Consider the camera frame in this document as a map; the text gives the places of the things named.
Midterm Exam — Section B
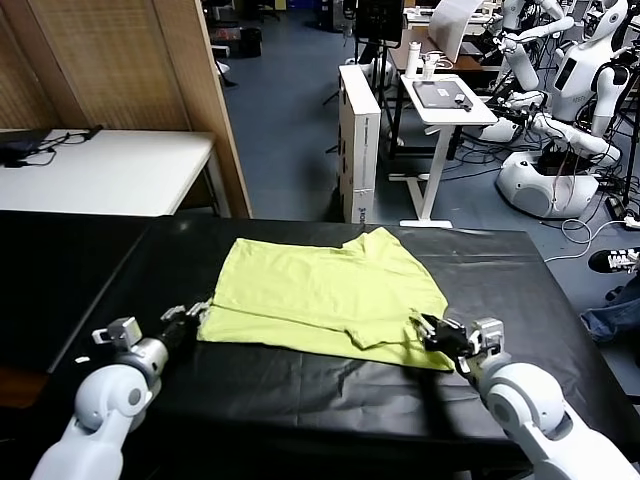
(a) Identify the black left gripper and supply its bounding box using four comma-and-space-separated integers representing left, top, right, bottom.
158, 300, 212, 352

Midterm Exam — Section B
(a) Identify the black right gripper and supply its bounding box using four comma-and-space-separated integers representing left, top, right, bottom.
408, 311, 475, 359

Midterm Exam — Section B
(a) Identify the yellow-green t-shirt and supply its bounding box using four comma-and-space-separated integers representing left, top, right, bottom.
196, 226, 455, 372

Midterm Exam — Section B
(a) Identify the black glossy table cover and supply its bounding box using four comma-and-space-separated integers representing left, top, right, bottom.
37, 216, 637, 480

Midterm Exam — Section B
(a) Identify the white rectangular table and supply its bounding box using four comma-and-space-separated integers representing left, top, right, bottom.
0, 128, 217, 219

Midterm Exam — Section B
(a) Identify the blue jeans leg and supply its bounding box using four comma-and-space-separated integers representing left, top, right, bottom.
579, 285, 640, 345

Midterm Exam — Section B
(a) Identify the black white sneaker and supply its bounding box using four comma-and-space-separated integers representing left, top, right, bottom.
588, 247, 640, 276

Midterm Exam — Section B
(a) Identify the tall white cardboard box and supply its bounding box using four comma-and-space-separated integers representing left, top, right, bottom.
337, 64, 382, 225

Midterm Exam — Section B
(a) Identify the white height-adjustable desk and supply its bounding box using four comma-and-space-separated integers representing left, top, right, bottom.
388, 73, 500, 230

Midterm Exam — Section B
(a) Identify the floor power strip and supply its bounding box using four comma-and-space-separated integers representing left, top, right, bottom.
605, 197, 640, 227

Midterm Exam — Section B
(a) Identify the grey closed laptop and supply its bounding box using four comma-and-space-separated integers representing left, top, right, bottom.
412, 80, 474, 110

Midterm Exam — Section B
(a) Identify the black flat bag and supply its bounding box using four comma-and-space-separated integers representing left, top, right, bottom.
0, 131, 51, 157

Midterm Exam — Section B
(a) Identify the wooden partition screen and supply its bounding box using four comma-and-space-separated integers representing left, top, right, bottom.
0, 0, 254, 220

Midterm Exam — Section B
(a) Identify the brown desk with black legs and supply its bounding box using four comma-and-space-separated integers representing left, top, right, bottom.
387, 34, 506, 161

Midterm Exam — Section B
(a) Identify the white drinking bottle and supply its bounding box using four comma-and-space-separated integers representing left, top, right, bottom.
404, 42, 423, 80

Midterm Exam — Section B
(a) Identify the black waste bin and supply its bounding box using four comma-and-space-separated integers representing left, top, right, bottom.
239, 28, 264, 59

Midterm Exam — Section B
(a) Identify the white humanoid robot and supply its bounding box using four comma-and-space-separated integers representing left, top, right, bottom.
494, 0, 632, 221

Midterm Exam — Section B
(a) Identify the white curved panel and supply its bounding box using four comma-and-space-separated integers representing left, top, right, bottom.
428, 0, 484, 64

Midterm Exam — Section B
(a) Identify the black monitor on tripod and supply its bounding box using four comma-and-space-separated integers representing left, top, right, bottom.
344, 0, 406, 151

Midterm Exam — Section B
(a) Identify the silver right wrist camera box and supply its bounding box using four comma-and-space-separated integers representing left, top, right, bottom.
467, 317, 506, 359

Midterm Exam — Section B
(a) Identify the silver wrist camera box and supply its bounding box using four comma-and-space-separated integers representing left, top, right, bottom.
467, 317, 506, 359
91, 316, 143, 351

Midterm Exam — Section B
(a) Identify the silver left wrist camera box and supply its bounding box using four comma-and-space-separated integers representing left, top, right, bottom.
91, 316, 143, 351

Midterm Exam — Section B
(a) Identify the white floor cable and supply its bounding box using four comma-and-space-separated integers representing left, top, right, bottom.
543, 218, 629, 265

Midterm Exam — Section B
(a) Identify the black cable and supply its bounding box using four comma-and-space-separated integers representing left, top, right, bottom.
3, 125, 105, 169

